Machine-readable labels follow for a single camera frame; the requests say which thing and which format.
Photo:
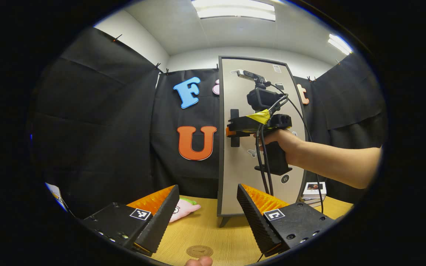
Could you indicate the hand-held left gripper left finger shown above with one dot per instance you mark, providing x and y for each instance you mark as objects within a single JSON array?
[{"x": 161, "y": 221}]

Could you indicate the round brown coaster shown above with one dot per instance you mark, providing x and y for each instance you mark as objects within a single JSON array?
[{"x": 199, "y": 251}]

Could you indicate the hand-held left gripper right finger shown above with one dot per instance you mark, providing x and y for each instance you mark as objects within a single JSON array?
[{"x": 255, "y": 221}]

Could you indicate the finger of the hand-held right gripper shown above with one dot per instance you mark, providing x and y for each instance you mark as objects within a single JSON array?
[{"x": 240, "y": 125}]

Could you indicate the large ceiling light panel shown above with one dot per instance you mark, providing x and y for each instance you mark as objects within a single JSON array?
[{"x": 235, "y": 10}]

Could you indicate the white paper sheet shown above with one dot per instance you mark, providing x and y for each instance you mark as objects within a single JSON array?
[{"x": 56, "y": 192}]

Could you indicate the pink plush toy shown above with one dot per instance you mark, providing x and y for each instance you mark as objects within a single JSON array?
[{"x": 183, "y": 210}]

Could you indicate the grey book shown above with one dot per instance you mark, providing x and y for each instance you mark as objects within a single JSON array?
[{"x": 311, "y": 202}]

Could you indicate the black backdrop cloth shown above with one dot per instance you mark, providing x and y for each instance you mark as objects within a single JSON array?
[{"x": 98, "y": 129}]

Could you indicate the small ceiling light panel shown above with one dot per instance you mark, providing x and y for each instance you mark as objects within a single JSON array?
[{"x": 340, "y": 44}]

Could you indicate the beige cabinet door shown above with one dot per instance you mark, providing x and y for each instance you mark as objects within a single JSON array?
[{"x": 239, "y": 177}]

